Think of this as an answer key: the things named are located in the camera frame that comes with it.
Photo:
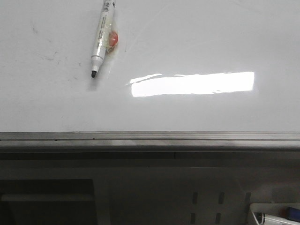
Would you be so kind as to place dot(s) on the blue capped marker in tray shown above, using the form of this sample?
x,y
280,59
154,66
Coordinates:
x,y
293,214

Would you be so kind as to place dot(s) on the white plastic marker tray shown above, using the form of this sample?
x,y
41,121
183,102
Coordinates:
x,y
275,209

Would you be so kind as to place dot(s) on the large white whiteboard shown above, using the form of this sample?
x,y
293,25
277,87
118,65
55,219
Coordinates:
x,y
197,73

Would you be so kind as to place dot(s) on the black capped marker in tray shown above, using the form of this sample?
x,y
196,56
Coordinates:
x,y
266,219

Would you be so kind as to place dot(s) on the white whiteboard marker black tip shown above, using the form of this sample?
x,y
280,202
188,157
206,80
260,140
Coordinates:
x,y
102,41

